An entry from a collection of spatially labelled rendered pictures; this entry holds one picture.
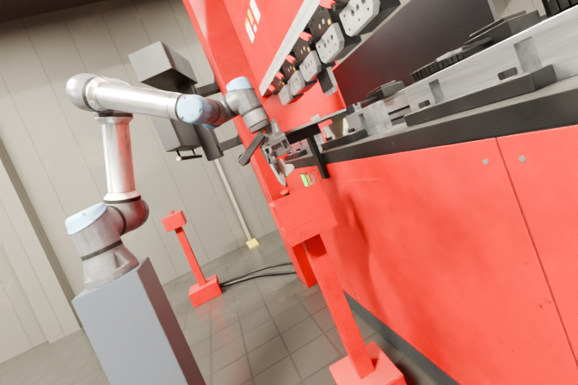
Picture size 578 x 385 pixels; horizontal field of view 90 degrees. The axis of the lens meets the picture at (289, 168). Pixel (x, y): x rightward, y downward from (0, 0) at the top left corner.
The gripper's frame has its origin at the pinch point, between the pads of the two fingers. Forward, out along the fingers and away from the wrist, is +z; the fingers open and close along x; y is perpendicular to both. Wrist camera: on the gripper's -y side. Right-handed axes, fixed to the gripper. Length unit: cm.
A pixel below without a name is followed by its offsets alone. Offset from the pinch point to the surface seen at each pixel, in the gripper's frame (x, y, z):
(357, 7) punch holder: -18, 38, -35
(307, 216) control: -4.9, 1.2, 11.9
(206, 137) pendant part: 156, -16, -46
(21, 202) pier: 265, -217, -86
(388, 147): -24.8, 24.3, 1.7
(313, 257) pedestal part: 2.1, -2.1, 26.5
